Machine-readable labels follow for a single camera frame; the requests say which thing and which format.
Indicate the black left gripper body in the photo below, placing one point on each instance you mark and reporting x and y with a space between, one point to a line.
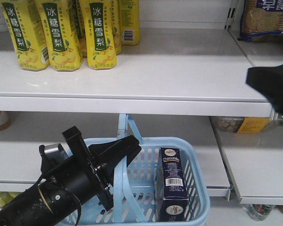
77 179

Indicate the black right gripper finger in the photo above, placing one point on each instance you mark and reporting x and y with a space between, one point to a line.
268 81

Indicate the light blue shopping basket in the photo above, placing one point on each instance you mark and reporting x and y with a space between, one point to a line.
135 203

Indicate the dark blue cookie box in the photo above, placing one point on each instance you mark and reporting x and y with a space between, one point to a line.
171 197

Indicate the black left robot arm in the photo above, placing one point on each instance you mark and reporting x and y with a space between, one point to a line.
31 209

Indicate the breakfast biscuit package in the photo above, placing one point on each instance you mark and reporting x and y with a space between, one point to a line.
262 21

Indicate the white store shelving unit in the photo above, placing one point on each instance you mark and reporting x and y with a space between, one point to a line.
186 68

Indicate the yellow pear drink bottle left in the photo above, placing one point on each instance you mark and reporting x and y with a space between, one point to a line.
27 35

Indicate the yellow pear drink bottle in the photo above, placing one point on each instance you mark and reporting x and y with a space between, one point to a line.
97 18
62 41
27 35

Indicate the yellow pear drink bottle right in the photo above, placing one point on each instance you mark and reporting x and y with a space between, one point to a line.
97 18

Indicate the yellow pear drink bottle middle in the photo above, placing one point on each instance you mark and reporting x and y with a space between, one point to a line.
62 41

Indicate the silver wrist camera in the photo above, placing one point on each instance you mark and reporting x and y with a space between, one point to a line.
55 153

